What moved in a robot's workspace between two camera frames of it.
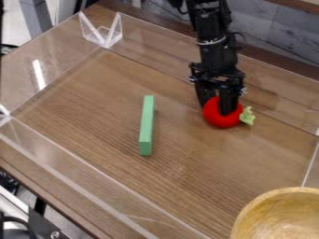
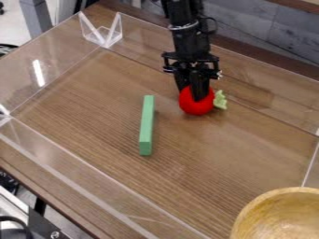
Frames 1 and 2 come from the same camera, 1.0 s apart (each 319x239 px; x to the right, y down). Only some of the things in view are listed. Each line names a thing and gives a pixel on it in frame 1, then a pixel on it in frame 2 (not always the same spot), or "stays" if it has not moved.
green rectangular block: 147,126 stays
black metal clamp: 45,229 stays
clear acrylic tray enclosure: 101,122 stays
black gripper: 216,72 -> 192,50
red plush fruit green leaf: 215,119 -> 213,99
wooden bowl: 283,214 stays
